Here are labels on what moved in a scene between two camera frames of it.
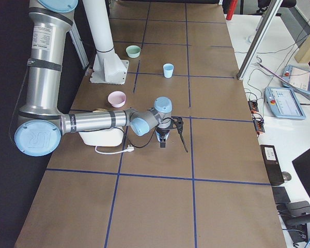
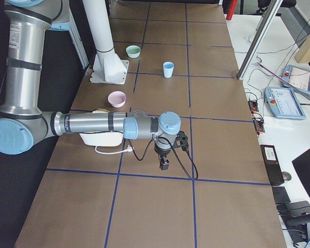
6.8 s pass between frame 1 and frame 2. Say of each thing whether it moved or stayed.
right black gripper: moved
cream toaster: stayed
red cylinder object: stayed
